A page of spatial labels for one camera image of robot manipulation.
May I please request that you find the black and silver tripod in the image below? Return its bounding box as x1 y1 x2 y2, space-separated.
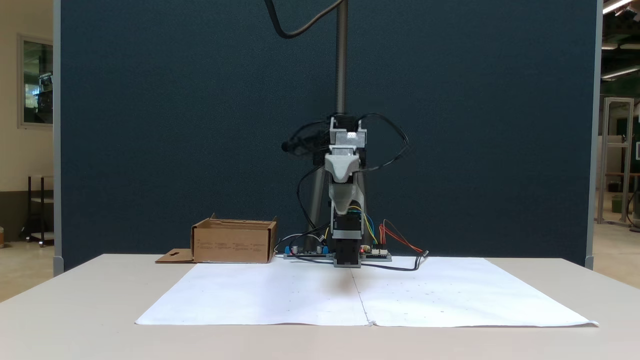
281 0 369 251

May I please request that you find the motor controller circuit board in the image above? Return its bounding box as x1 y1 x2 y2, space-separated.
361 245 393 263

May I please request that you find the blue power converter board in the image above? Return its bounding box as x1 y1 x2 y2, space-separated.
283 243 332 260

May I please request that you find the brown cardboard box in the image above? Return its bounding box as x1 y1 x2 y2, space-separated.
155 213 278 265

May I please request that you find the white paper sheet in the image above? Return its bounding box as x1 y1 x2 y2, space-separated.
135 257 600 329

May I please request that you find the dark blue partition panel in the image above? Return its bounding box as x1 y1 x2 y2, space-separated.
53 0 604 277

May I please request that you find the ceiling light strip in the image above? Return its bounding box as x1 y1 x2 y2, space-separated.
601 65 640 81
602 0 638 15

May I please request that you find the black shelf cart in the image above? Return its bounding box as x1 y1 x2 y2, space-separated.
20 174 55 248

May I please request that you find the framed glass window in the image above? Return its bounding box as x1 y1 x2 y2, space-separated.
17 34 55 130

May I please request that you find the thin black servo cable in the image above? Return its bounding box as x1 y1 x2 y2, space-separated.
282 121 332 157
358 112 411 174
295 166 332 252

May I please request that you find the yellow jumper wire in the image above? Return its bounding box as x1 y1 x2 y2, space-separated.
348 202 379 247

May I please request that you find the grey power cable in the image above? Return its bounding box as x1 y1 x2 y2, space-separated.
273 232 315 255

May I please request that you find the black and orange cable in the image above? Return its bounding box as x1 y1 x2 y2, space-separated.
361 219 430 272

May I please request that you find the thick black camera cable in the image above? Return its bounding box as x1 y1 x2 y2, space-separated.
264 0 347 40

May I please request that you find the aluminium profile frame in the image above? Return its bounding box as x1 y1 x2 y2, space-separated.
596 97 637 229

